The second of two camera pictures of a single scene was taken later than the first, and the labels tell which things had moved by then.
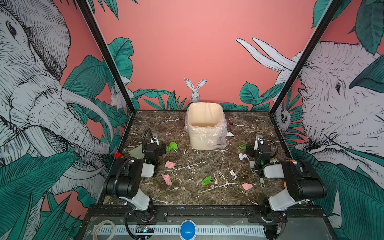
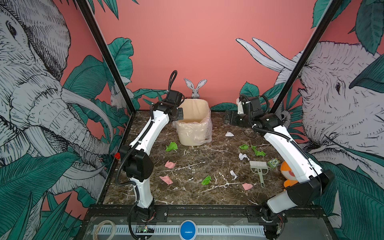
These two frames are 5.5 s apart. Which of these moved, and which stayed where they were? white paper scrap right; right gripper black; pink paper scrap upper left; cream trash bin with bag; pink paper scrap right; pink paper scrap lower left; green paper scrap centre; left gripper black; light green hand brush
Moved: cream trash bin with bag; left gripper black; right gripper black
Stayed: light green hand brush; pink paper scrap lower left; pink paper scrap upper left; pink paper scrap right; green paper scrap centre; white paper scrap right
